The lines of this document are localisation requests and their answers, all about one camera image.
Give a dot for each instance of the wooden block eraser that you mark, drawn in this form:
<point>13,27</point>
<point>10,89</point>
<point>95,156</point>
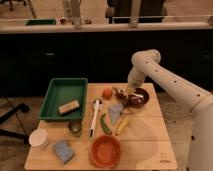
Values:
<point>63,109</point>

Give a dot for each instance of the green tray in background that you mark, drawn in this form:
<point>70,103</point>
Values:
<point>33,22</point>

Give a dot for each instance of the bunch of dark grapes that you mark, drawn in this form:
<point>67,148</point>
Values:
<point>121,96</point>

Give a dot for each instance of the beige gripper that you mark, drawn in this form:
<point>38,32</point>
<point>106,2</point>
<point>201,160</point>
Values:
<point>130,90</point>

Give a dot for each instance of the orange tomato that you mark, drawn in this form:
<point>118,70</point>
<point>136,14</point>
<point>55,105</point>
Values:
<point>107,93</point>

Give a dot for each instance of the light blue cloth piece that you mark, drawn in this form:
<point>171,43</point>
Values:
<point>115,111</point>

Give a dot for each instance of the white paper cup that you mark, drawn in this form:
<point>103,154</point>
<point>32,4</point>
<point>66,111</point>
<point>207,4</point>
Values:
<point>39,138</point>

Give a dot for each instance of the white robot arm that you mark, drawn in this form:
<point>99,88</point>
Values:
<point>196,99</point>

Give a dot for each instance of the orange bowl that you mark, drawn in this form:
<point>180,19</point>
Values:
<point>105,152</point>

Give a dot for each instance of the purple bowl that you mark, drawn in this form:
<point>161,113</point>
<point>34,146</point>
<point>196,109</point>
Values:
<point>138,102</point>

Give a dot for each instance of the silver fork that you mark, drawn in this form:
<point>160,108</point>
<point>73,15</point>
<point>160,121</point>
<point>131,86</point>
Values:
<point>138,95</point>

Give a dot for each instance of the green chili pepper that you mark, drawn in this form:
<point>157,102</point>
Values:
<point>104,126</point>

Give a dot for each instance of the green plastic tray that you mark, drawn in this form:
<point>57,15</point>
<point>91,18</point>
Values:
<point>60,92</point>

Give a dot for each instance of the blue sponge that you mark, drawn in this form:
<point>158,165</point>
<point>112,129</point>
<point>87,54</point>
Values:
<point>63,151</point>

